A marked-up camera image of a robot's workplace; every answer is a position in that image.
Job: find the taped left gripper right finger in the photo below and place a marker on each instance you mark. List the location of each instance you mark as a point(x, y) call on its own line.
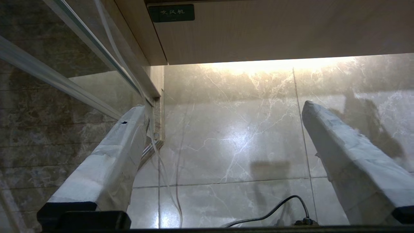
point(359, 168)

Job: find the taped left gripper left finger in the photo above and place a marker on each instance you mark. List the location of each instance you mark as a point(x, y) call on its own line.
point(106, 168)

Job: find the beige wooden drawer front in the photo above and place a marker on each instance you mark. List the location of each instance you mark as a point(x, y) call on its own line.
point(291, 29)

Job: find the green label sign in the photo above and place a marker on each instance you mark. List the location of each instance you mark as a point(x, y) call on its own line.
point(171, 13)

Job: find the framed glass shower door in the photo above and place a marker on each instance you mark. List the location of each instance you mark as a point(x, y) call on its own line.
point(48, 97)

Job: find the beige wooden vanity cabinet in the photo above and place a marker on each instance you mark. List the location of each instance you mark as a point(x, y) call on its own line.
point(139, 32)

